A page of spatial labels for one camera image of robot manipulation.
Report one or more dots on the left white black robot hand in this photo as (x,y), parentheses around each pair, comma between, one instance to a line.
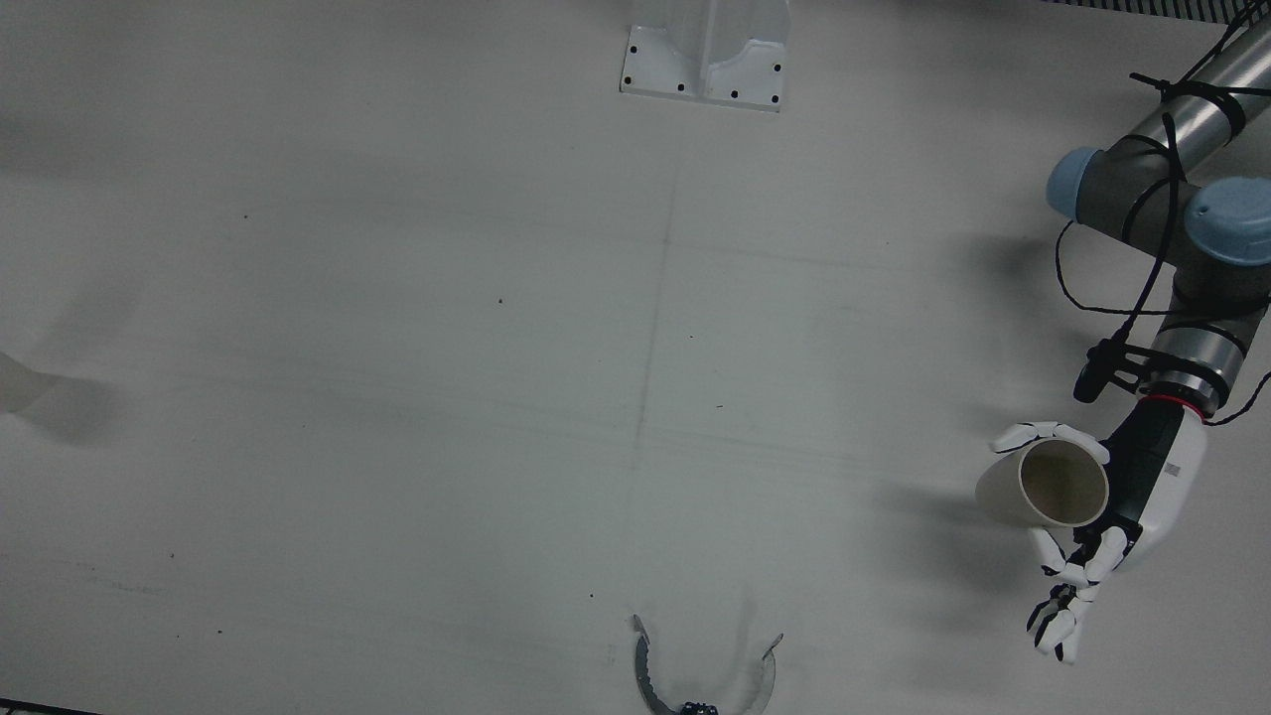
(1157,467)

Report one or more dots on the beige cup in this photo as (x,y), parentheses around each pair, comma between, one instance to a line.
(1003,492)

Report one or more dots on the left silver UR5e arm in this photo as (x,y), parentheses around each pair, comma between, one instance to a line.
(1216,298)

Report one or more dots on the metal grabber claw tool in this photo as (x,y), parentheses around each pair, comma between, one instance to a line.
(650,675)

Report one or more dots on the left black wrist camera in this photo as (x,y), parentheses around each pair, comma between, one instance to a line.
(1097,367)

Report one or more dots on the white metal mount base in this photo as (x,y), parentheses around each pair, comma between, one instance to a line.
(700,60)

